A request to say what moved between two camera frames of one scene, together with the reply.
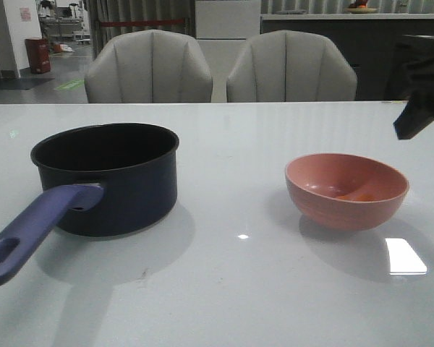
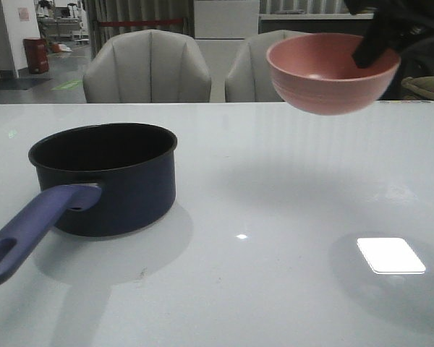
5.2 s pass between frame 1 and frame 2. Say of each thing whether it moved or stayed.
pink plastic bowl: moved
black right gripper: moved
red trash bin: stayed
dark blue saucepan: stayed
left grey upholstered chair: stayed
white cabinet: stayed
